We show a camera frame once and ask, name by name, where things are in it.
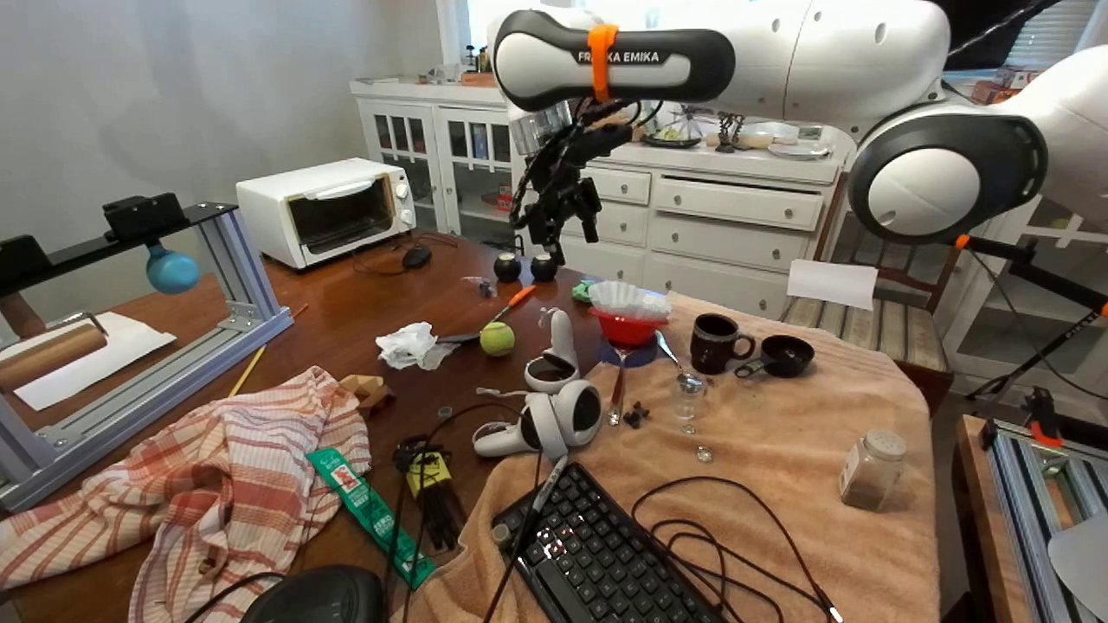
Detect black block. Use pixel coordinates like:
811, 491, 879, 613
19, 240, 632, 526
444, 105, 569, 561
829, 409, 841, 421
101, 191, 191, 249

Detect red white striped cloth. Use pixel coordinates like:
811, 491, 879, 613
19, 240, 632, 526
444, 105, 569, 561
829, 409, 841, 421
0, 364, 375, 623

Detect orange handled screwdriver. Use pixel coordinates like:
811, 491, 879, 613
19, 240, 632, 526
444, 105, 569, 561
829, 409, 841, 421
444, 282, 542, 348

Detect long green box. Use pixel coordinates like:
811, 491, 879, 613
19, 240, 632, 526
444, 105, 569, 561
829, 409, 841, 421
306, 445, 441, 593

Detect white crumpled tissue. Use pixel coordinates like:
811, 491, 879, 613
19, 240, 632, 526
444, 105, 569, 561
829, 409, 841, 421
375, 318, 463, 375

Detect black keyboard cable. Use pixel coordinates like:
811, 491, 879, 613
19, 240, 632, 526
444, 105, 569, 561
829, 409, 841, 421
627, 469, 845, 623

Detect small glass jar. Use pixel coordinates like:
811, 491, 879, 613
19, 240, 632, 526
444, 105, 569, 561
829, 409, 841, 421
837, 429, 911, 513

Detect black rounded case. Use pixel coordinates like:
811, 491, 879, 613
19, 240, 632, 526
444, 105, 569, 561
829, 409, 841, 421
243, 564, 390, 623

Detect wooden chair striped seat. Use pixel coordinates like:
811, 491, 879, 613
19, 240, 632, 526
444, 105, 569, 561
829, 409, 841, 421
782, 169, 963, 377

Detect aluminium extrusion frame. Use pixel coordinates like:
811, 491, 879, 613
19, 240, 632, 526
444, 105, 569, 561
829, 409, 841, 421
0, 199, 297, 515

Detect small brown lump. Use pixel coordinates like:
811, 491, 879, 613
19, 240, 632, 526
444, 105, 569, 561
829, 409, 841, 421
341, 370, 396, 413

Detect dark brown mug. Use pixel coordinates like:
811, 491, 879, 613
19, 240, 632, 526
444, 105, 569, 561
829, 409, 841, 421
688, 311, 759, 377

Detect clear drinking glass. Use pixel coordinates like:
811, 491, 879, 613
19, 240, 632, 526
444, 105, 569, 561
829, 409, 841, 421
672, 375, 711, 433

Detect metal spoon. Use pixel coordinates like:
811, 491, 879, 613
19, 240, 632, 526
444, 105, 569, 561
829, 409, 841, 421
651, 327, 706, 394

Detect black yellow hex key set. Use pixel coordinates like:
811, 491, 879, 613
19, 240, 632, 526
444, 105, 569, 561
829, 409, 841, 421
390, 433, 470, 555

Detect aluminium robot base rails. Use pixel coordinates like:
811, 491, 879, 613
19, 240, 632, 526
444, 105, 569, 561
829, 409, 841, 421
979, 414, 1108, 623

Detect yellow pencil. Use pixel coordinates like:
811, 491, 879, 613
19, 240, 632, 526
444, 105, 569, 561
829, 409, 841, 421
224, 342, 270, 400

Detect white drawer cabinet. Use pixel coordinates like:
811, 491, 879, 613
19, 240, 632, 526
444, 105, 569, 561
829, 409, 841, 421
542, 118, 853, 321

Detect orange red plastic bowl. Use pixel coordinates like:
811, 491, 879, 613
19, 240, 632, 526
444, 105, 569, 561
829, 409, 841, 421
591, 308, 672, 354

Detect black orange clamp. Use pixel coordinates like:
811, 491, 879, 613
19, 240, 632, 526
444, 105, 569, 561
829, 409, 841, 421
1020, 383, 1069, 445

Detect white toaster oven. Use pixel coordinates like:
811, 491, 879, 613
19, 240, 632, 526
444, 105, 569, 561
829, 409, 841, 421
231, 156, 418, 272

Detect black keyboard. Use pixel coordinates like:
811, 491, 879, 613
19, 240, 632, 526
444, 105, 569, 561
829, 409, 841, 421
490, 461, 723, 623

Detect small black bowl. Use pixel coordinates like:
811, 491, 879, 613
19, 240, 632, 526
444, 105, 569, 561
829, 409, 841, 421
759, 331, 816, 379

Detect white paper coffee filter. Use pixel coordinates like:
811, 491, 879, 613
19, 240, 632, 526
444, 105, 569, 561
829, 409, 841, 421
586, 278, 676, 324

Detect white paper sheet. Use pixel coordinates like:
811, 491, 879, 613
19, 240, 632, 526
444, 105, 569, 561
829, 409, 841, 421
788, 257, 879, 311
12, 308, 179, 414

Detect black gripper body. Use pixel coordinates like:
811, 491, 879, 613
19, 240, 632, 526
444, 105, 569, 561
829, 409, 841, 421
531, 151, 607, 228

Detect blue ball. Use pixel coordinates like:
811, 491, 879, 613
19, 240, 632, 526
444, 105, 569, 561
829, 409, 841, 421
142, 242, 204, 296

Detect yellow green tennis ball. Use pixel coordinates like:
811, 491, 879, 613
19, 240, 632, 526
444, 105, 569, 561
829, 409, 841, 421
474, 318, 520, 358

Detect white glass door cabinet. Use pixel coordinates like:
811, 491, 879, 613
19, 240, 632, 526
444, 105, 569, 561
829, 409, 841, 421
347, 77, 549, 252
933, 193, 1108, 394

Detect cardboard tube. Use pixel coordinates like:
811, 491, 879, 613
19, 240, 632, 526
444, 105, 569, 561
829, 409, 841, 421
0, 318, 111, 394

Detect tan ribbed tablecloth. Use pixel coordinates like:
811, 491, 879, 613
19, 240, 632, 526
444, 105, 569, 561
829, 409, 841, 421
403, 289, 946, 623

